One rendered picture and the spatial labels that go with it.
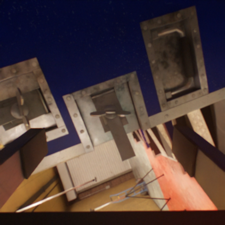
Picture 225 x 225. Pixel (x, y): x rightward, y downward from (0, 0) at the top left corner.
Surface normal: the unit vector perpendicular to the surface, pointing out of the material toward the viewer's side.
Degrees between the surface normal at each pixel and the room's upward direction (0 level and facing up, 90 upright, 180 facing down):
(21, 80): 90
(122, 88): 90
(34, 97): 121
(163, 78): 90
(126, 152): 90
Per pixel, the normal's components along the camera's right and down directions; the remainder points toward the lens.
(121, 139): 0.00, -0.33
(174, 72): 0.20, 0.22
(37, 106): 0.65, 0.00
